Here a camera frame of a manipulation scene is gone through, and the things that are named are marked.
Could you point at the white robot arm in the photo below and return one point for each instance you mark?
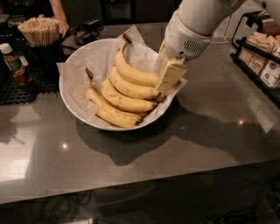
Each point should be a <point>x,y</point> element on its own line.
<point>204,16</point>

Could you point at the black rubber mat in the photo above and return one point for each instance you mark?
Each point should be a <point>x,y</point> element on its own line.
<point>43,70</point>

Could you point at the person's forearm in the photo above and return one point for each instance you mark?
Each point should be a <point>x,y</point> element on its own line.
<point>57,9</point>

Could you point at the cup of wooden stirrers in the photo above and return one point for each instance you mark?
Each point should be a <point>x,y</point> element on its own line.
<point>40,31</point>

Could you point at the black wire condiment rack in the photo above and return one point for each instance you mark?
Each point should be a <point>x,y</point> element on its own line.
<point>240,44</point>

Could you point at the brown sauce bottle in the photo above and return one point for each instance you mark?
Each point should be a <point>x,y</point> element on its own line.
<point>17,69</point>

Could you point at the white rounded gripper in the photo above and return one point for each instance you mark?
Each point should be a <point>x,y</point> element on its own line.
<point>183,38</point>

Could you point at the yellow banana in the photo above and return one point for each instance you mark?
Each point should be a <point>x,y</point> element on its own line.
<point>128,72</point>
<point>124,102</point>
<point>133,90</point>
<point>109,113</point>

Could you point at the white paper liner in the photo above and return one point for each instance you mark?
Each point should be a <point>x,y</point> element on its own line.
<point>79,84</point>

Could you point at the white bowl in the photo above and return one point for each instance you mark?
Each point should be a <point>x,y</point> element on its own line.
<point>98,57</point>

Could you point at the sugar packets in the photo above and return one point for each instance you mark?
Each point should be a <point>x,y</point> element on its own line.
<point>254,60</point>

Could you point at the person's hand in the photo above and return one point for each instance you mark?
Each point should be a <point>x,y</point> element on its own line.
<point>63,27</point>

